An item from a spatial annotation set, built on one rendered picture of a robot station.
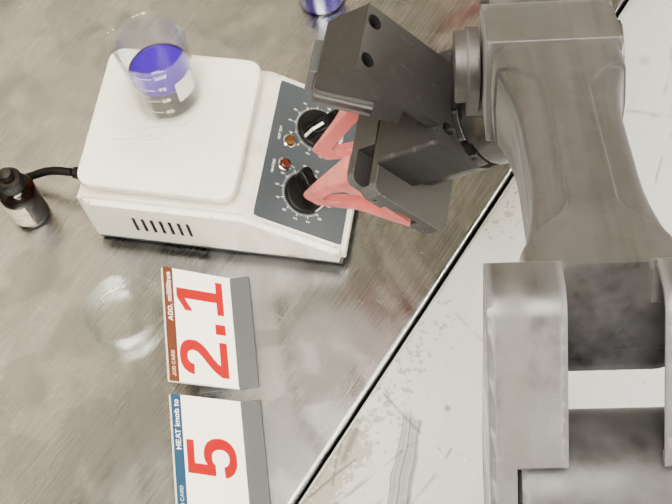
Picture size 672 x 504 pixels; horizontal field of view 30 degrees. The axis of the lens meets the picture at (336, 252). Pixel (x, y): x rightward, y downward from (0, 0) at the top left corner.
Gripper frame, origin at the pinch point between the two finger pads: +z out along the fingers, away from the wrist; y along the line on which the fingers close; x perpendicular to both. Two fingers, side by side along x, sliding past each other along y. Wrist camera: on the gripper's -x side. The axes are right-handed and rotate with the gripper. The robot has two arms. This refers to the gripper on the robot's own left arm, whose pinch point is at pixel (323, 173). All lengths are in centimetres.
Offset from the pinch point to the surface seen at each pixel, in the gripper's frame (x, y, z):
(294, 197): 3.7, -1.7, 7.4
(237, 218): 0.5, 1.0, 9.5
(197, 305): 1.9, 6.6, 14.1
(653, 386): 26.0, 7.3, -9.7
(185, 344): 1.3, 10.1, 13.5
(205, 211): -1.2, 0.8, 11.3
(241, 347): 5.8, 8.8, 12.8
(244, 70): -2.0, -10.2, 9.2
